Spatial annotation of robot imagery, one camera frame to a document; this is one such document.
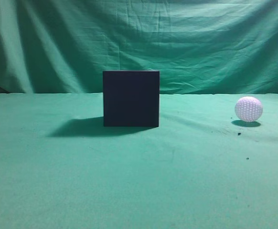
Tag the white golf ball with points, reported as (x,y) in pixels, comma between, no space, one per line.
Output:
(248,109)

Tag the black cube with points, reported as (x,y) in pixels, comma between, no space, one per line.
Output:
(131,98)

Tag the green cloth backdrop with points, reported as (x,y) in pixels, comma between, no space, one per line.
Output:
(201,168)

